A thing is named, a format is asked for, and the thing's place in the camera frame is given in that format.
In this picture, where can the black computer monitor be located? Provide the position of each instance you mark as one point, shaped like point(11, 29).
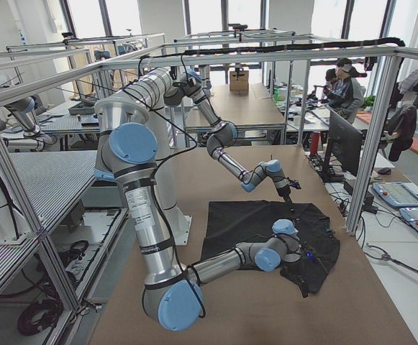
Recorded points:
point(344, 142)

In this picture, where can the seated person dark jacket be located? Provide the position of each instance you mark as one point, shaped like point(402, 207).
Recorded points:
point(347, 96)

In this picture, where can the striped aluminium frame table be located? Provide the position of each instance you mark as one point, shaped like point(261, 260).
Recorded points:
point(54, 182)

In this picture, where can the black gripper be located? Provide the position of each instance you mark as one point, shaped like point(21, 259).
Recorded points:
point(297, 267)
point(286, 197)

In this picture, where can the blue teach pendant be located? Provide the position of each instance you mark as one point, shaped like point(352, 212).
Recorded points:
point(396, 194)

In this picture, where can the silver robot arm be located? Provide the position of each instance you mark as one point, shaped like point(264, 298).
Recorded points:
point(223, 133)
point(172, 293)

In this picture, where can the cardboard box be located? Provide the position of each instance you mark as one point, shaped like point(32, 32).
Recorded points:
point(239, 80)

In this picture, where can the black graphic t-shirt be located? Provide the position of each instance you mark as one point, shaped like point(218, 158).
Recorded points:
point(232, 222)

